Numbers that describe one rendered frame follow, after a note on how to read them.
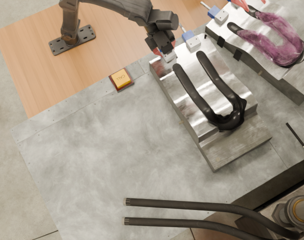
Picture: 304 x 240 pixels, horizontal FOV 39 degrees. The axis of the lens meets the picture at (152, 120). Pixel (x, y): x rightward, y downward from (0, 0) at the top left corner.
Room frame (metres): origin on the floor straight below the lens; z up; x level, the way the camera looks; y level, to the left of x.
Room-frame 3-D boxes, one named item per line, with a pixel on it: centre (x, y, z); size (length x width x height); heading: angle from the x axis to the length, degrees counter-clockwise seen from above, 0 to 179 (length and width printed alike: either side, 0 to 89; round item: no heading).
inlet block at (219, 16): (0.90, -0.33, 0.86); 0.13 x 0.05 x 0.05; 38
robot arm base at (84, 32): (0.91, 0.28, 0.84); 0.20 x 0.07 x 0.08; 106
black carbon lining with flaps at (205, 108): (0.54, -0.24, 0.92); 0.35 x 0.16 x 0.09; 21
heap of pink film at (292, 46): (0.72, -0.53, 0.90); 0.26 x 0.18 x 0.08; 38
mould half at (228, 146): (0.52, -0.24, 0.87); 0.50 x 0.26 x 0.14; 21
